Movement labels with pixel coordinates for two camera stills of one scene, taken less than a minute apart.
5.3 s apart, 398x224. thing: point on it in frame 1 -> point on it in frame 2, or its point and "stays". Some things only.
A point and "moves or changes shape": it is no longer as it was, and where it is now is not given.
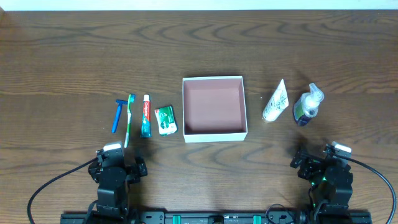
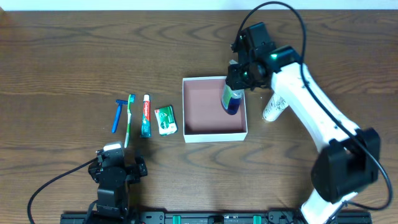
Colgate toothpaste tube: (146, 130) stays
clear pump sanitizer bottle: (307, 106) moves or changes shape
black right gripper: (301, 163) -> (235, 78)
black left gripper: (138, 168) stays
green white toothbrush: (131, 99) stays
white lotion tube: (278, 103) stays
